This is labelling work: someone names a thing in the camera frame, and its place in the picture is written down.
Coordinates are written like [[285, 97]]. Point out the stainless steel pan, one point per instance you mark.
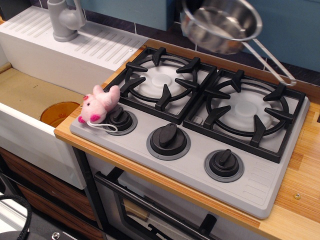
[[227, 27]]

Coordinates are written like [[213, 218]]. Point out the black middle stove knob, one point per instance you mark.
[[168, 143]]

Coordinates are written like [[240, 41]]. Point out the black stove knob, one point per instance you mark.
[[168, 143], [120, 122], [224, 166]]

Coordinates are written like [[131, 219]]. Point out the black left stove knob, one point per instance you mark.
[[120, 122]]

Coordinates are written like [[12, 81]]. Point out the grey toy stove top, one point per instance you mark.
[[254, 193]]

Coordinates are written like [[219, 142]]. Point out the black right stove knob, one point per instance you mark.
[[224, 166]]

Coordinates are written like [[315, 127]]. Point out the black left burner grate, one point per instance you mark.
[[161, 86]]

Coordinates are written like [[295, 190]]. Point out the black burner grate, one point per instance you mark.
[[161, 86], [253, 115]]

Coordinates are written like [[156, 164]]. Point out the pink stuffed pig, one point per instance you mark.
[[97, 105]]

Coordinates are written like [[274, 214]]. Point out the toy oven door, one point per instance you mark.
[[143, 225]]

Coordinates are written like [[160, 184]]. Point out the black right burner grate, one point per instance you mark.
[[253, 115]]

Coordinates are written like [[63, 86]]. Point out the orange plastic plate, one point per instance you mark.
[[57, 113]]

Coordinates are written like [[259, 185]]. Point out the white toy sink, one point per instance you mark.
[[38, 71]]

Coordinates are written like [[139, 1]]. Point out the wooden drawer front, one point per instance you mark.
[[50, 196]]

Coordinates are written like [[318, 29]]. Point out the grey toy faucet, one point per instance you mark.
[[65, 22]]

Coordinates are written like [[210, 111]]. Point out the black oven door handle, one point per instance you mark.
[[111, 181]]

